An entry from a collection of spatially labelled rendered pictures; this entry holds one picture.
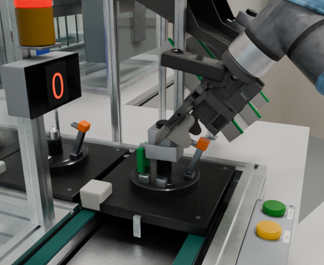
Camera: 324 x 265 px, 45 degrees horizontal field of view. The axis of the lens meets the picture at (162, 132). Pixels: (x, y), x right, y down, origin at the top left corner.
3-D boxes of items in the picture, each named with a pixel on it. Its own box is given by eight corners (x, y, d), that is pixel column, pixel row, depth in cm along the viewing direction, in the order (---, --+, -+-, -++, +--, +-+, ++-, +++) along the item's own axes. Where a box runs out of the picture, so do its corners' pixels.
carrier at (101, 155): (129, 156, 94) (128, 106, 90) (73, 206, 73) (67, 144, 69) (46, 142, 102) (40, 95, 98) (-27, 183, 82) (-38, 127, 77)
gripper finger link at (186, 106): (168, 132, 67) (203, 95, 65) (162, 125, 67) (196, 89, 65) (174, 126, 72) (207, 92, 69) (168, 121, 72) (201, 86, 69)
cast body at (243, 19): (252, 40, 106) (265, 16, 103) (246, 42, 103) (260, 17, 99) (227, 24, 109) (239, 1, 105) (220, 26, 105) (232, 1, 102)
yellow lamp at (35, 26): (63, 41, 57) (60, 6, 55) (41, 47, 52) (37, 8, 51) (34, 40, 58) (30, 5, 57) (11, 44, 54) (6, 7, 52)
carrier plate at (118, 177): (235, 174, 85) (236, 165, 85) (205, 237, 65) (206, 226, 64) (135, 157, 94) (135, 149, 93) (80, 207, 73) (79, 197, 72)
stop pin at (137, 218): (143, 234, 69) (142, 214, 68) (140, 237, 68) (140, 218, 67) (135, 232, 70) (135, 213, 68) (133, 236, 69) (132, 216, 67)
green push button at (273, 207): (285, 211, 71) (287, 201, 71) (283, 223, 68) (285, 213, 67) (263, 206, 73) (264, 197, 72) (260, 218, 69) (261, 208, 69)
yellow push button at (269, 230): (282, 232, 65) (283, 222, 65) (279, 246, 62) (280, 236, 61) (257, 227, 67) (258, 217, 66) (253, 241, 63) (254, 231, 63)
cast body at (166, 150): (184, 153, 77) (183, 119, 75) (176, 162, 73) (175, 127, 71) (144, 148, 80) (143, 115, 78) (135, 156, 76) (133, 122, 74)
